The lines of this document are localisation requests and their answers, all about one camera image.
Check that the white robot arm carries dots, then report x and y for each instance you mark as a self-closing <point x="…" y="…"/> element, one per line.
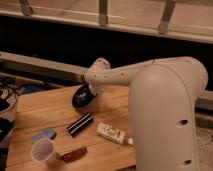
<point x="162" y="96"/>

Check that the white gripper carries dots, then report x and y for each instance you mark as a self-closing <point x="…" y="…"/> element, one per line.
<point x="96" y="89"/>

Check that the dark ceramic bowl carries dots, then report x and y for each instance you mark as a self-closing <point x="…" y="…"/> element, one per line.
<point x="82" y="97"/>

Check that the blue flat object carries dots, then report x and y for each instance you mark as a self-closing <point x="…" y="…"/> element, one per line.
<point x="46" y="133"/>

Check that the brown snack bar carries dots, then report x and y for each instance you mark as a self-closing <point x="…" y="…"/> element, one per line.
<point x="74" y="155"/>

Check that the white paper cup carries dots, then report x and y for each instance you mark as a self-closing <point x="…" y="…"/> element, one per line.
<point x="44" y="151"/>

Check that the white bottle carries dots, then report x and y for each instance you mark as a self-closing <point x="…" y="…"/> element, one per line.
<point x="113" y="134"/>

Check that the black white striped box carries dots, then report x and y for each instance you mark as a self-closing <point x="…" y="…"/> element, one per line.
<point x="80" y="124"/>

